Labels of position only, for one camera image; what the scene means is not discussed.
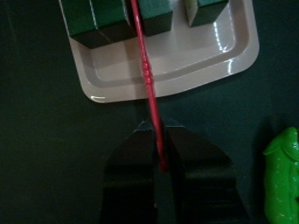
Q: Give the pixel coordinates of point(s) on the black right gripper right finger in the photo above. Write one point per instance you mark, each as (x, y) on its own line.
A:
(201, 180)

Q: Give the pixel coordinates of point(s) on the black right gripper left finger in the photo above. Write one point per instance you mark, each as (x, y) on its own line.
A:
(132, 175)

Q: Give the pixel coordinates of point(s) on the thin red toy knife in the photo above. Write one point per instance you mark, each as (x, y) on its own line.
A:
(149, 81)

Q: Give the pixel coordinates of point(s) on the long dark green sushi roll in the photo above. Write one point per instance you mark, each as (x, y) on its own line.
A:
(97, 20)

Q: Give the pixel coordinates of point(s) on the green toy pea pod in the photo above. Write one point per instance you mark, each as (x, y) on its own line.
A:
(281, 180)

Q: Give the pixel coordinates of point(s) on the pink plastic tray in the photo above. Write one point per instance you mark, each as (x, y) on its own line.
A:
(182, 70)

